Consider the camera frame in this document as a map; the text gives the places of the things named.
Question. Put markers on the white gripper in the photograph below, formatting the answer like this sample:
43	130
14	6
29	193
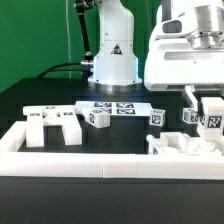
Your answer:
187	52

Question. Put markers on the white chair seat piece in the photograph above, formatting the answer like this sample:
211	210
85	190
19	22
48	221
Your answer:
180	144

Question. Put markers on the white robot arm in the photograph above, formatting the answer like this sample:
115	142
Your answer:
115	65

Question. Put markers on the white chair back piece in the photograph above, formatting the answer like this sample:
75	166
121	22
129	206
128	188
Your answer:
39	117

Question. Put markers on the white U-shaped fence frame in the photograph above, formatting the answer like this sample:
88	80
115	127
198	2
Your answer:
168	163

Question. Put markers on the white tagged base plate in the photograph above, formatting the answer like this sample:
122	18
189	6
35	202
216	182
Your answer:
116	108

